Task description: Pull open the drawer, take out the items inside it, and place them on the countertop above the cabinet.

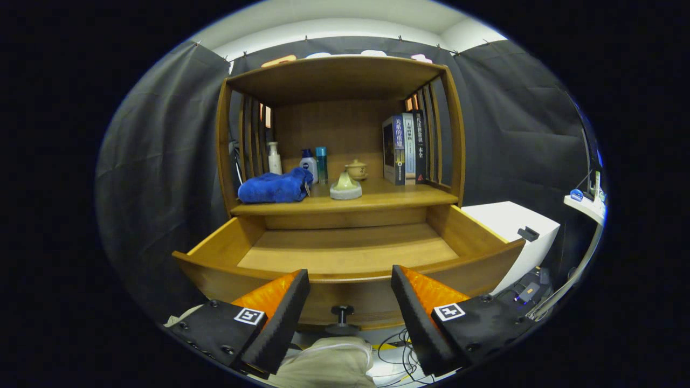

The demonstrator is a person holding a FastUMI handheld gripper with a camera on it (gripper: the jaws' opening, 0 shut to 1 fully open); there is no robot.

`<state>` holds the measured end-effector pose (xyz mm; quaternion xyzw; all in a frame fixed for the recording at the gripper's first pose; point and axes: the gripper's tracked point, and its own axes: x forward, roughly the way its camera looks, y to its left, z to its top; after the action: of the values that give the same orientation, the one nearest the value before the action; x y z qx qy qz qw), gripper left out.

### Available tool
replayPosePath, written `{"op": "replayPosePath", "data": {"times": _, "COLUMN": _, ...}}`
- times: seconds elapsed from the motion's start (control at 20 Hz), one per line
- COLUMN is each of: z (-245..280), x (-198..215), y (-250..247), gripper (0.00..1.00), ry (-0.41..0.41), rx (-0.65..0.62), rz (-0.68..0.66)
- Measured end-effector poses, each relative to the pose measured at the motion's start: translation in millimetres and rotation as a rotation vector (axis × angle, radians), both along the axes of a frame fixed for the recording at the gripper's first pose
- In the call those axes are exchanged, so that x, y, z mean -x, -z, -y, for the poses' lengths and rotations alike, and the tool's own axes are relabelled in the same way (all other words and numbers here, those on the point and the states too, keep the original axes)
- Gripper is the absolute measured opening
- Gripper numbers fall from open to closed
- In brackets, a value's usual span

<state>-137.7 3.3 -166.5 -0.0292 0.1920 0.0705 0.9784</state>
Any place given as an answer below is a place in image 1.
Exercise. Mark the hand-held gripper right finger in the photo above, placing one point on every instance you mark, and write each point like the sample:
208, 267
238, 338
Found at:
420, 323

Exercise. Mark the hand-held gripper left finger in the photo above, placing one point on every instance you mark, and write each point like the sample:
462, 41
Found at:
283, 326

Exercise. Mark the wooden drawer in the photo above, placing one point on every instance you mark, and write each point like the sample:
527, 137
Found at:
345, 253

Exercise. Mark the green scrub brush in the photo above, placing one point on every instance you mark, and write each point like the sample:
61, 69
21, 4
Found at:
346, 188

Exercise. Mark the white side cabinet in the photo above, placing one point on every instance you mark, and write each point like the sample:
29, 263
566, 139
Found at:
501, 221

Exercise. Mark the wooden countertop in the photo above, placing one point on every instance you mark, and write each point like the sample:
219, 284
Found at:
388, 196

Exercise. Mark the wooden cabinet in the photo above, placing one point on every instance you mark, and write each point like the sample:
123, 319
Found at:
334, 78

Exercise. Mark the black electronic device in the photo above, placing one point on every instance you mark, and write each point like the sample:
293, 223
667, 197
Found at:
531, 291

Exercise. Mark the blue folded towel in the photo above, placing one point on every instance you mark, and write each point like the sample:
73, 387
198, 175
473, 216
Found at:
272, 188

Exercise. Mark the small black object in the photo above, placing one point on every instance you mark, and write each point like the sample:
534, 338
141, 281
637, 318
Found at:
528, 234

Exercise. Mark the white bottle with blue cap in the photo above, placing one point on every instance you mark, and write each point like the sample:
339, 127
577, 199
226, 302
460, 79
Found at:
310, 167

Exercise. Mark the teal bottle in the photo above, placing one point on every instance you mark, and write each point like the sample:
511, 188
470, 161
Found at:
322, 167

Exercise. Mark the white pump bottle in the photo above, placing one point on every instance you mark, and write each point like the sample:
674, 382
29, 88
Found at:
275, 161

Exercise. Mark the beige lidded tea cup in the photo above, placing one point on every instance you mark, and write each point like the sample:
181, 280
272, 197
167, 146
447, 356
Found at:
356, 170

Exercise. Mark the book with blue spine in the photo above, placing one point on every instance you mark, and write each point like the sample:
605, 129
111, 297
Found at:
398, 151

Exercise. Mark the book with white spine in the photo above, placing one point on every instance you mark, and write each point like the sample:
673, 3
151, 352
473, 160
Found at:
409, 148

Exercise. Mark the white desk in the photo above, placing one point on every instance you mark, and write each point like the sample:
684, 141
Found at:
585, 207

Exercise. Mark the small blue object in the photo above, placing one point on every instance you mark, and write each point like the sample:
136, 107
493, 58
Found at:
576, 195

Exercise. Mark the dark monitor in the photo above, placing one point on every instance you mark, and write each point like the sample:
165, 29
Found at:
593, 161

